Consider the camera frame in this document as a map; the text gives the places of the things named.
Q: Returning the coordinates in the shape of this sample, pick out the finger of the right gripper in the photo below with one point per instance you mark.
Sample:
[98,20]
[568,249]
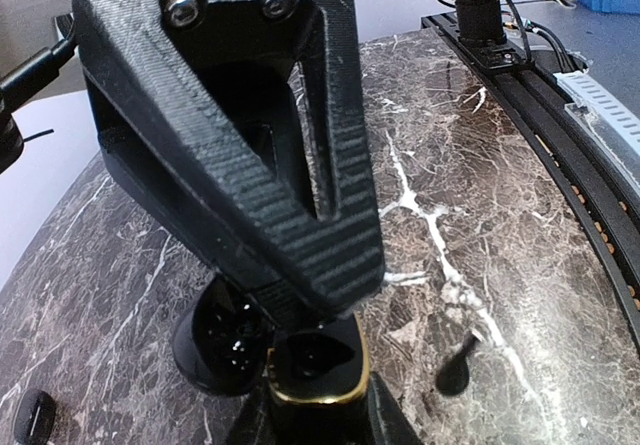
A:
[272,128]
[182,72]

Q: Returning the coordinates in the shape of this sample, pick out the black earbud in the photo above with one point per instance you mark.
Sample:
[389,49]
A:
[453,378]

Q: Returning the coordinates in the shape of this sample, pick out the black charging case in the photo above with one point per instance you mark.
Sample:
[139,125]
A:
[35,418]
[224,346]

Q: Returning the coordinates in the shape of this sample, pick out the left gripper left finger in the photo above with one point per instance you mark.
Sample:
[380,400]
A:
[253,425]

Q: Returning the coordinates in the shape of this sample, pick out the white slotted cable duct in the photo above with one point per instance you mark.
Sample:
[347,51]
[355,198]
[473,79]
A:
[587,92]

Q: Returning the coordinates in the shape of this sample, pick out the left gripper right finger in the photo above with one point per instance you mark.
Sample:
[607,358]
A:
[387,425]

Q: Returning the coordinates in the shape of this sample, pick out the black front rail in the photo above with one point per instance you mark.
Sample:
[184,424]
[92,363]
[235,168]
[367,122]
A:
[603,200]

